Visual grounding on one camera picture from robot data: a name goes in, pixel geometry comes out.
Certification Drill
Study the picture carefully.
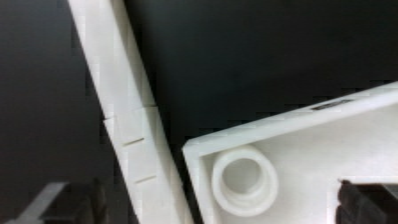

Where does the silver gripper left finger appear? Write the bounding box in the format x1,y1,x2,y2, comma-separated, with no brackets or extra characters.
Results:
8,179,111,224

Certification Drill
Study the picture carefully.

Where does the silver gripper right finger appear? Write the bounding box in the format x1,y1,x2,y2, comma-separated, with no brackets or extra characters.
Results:
337,180,398,224

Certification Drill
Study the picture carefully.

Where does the white square tabletop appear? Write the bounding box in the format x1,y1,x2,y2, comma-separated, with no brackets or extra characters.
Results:
184,82,398,224

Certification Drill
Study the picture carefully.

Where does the white front fence wall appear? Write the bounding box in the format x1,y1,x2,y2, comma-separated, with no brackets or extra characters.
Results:
68,0,194,224

